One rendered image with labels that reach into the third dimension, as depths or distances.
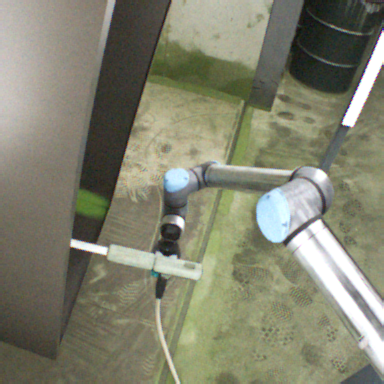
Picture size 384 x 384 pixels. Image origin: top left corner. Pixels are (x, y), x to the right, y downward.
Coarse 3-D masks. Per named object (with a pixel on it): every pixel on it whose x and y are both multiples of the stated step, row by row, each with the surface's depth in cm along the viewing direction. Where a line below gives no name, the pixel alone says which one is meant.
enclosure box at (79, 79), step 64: (0, 0) 29; (64, 0) 29; (128, 0) 86; (0, 64) 34; (64, 64) 33; (128, 64) 100; (0, 128) 40; (64, 128) 39; (128, 128) 116; (0, 192) 49; (64, 192) 47; (0, 256) 63; (64, 256) 59; (0, 320) 89; (64, 320) 115
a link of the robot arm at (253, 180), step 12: (192, 168) 145; (204, 168) 143; (216, 168) 137; (228, 168) 132; (240, 168) 127; (252, 168) 123; (264, 168) 119; (300, 168) 104; (312, 168) 102; (204, 180) 142; (216, 180) 136; (228, 180) 130; (240, 180) 124; (252, 180) 119; (264, 180) 114; (276, 180) 110; (288, 180) 104; (324, 180) 95; (252, 192) 122; (264, 192) 116; (324, 192) 93
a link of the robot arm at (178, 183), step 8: (176, 168) 143; (168, 176) 139; (176, 176) 139; (184, 176) 139; (192, 176) 142; (168, 184) 137; (176, 184) 137; (184, 184) 138; (192, 184) 141; (168, 192) 140; (176, 192) 139; (184, 192) 140; (192, 192) 144; (168, 200) 142; (176, 200) 141; (184, 200) 143
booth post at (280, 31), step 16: (288, 0) 220; (272, 16) 230; (288, 16) 228; (272, 32) 238; (288, 32) 235; (272, 48) 246; (288, 48) 243; (272, 64) 254; (256, 80) 266; (272, 80) 263; (256, 96) 276; (272, 96) 272
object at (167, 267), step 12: (72, 240) 123; (96, 252) 124; (108, 252) 122; (120, 252) 123; (132, 252) 123; (144, 252) 124; (120, 264) 124; (132, 264) 123; (144, 264) 122; (156, 264) 122; (168, 264) 122; (180, 264) 123; (192, 264) 122; (168, 276) 125; (180, 276) 124; (192, 276) 123; (156, 288) 132
